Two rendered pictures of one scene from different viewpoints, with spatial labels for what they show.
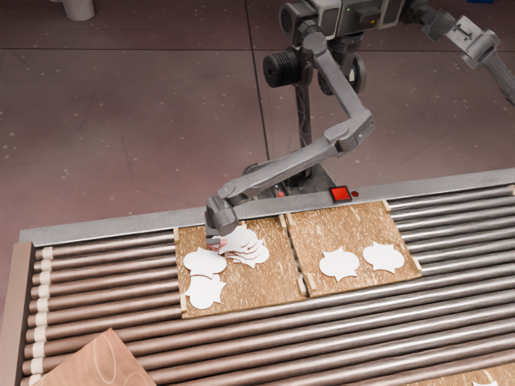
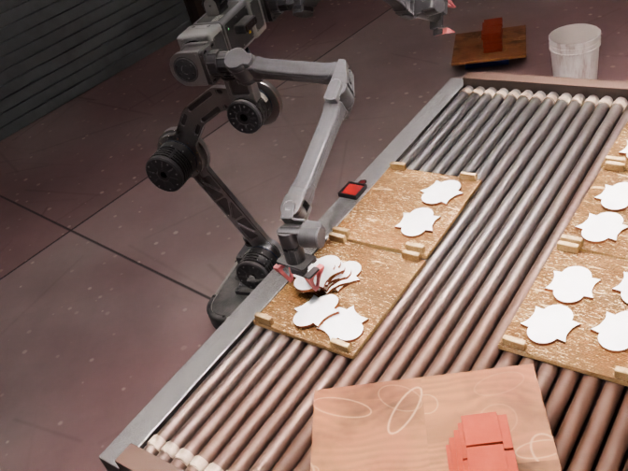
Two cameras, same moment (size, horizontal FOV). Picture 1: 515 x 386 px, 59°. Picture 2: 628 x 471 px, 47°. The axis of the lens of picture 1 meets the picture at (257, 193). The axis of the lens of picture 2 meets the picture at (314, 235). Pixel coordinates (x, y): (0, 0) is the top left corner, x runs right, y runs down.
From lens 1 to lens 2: 102 cm
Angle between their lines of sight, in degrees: 26
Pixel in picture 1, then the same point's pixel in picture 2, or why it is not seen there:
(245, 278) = (363, 291)
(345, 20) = (231, 40)
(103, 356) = (338, 407)
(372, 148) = not seen: hidden behind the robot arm
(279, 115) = (173, 257)
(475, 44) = not seen: outside the picture
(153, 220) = (222, 335)
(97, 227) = (178, 385)
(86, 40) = not seen: outside the picture
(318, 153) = (334, 118)
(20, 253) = (133, 458)
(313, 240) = (377, 227)
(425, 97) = (293, 139)
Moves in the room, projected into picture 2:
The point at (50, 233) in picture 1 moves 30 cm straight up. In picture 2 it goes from (135, 429) to (89, 350)
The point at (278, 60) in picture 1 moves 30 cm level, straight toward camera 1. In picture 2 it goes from (165, 154) to (201, 176)
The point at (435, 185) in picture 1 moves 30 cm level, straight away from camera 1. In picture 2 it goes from (412, 131) to (392, 99)
